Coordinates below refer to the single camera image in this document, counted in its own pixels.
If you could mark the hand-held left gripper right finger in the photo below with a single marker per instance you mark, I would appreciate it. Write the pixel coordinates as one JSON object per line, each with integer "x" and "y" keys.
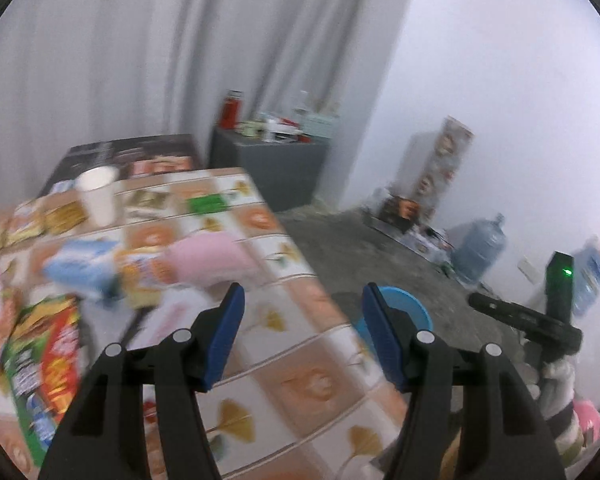
{"x": 385, "y": 340}

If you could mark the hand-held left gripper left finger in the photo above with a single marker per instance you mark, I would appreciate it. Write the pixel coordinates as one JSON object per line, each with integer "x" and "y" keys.
{"x": 225, "y": 335}

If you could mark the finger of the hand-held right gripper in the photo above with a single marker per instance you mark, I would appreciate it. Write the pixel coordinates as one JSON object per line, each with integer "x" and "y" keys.
{"x": 487, "y": 305}

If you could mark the blue plastic basket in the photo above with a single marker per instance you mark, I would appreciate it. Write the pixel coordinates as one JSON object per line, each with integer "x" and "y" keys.
{"x": 412, "y": 305}

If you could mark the orange snack packet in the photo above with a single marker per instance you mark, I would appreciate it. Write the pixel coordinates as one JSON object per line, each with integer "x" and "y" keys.
{"x": 140, "y": 275}

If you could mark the blue white packet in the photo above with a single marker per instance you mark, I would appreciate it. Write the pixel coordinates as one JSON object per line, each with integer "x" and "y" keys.
{"x": 80, "y": 265}

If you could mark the blue water jug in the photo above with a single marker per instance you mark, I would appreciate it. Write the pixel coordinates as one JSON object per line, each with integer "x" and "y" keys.
{"x": 480, "y": 252}
{"x": 592, "y": 275}

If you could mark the pink tissue pack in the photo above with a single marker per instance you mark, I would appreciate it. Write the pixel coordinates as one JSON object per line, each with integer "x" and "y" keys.
{"x": 205, "y": 260}

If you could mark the papers on floor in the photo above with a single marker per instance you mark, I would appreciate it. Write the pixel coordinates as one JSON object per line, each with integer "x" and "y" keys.
{"x": 425, "y": 245}

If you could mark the dark box with orange print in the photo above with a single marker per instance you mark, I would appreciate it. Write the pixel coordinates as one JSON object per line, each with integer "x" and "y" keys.
{"x": 400, "y": 210}

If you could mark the small green packet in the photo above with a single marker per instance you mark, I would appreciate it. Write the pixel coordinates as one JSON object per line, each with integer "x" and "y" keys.
{"x": 207, "y": 204}

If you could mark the tall printed panel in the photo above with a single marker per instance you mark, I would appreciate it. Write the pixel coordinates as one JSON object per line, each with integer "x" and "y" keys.
{"x": 445, "y": 160}

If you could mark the white box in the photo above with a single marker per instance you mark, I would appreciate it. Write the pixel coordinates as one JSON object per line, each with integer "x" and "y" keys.
{"x": 420, "y": 155}

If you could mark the grey cabinet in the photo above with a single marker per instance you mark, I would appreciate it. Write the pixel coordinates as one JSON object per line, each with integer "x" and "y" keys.
{"x": 270, "y": 175}

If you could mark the red green snack bag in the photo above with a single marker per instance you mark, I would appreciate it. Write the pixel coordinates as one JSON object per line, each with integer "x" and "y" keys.
{"x": 45, "y": 360}

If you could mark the white paper cup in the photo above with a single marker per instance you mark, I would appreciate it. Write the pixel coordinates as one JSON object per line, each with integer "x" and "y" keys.
{"x": 99, "y": 200}

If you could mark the green white cup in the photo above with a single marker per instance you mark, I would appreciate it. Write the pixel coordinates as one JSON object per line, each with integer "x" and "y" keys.
{"x": 251, "y": 129}

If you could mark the dark printed board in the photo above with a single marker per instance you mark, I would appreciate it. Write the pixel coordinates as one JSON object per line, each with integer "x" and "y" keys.
{"x": 130, "y": 149}

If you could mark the red white packet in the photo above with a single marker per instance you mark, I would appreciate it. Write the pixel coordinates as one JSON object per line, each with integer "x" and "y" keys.
{"x": 286, "y": 127}

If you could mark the mint green box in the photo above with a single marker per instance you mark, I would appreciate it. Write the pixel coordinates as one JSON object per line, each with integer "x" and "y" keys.
{"x": 322, "y": 124}

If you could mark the red thermos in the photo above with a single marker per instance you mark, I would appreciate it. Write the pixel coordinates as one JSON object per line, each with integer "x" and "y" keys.
{"x": 230, "y": 110}

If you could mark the clear bottle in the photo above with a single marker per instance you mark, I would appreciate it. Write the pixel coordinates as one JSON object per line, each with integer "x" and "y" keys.
{"x": 302, "y": 105}

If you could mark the grey curtain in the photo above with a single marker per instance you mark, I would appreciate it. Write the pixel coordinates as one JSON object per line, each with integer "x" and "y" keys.
{"x": 130, "y": 35}

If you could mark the white wall socket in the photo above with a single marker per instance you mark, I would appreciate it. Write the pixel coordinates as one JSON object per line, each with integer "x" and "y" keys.
{"x": 530, "y": 268}

